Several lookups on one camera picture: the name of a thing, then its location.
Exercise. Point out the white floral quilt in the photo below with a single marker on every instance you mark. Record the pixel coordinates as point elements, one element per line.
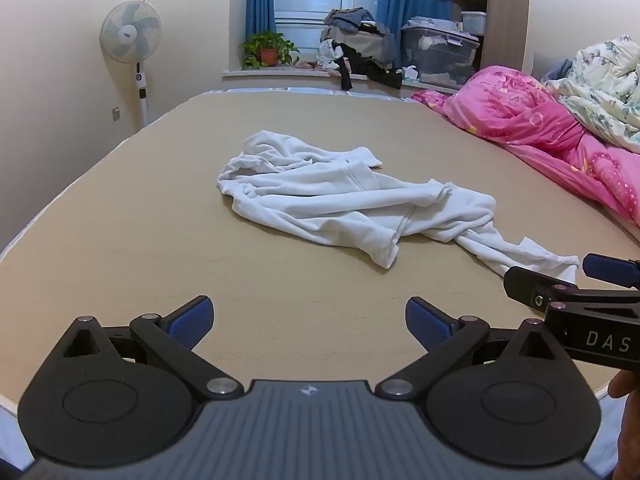
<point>610,85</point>

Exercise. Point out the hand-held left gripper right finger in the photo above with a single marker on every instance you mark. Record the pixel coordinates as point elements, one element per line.
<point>425,325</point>

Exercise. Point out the person's right hand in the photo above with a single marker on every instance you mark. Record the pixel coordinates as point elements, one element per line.
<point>627,425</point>

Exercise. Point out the pink quilt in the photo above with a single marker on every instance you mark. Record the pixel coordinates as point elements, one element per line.
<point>525,120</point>

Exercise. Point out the tissue packet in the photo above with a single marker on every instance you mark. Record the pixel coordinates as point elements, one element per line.
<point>411,73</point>

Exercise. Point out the blue grey cloth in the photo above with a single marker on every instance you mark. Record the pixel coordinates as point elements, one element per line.
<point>559,69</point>

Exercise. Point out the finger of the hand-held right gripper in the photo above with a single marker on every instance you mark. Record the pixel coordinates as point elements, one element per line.
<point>607,265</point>
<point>525,285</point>

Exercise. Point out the pile of dark clothes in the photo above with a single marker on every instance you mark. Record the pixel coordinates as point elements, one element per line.
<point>360,40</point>

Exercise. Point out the white standing fan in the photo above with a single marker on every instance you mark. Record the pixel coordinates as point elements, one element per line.
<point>131,30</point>

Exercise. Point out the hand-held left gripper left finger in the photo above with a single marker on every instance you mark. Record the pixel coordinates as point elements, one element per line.
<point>192,322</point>

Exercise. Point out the potted green plant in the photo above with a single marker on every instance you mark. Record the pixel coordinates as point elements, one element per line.
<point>267,52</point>

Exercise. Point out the white garment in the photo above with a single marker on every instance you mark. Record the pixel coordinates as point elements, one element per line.
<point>325,195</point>

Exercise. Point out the wall outlet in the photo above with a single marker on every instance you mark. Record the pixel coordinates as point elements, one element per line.
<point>116,114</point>

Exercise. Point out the clear plastic storage bin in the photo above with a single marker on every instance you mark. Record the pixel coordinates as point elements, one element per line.
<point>442,52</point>

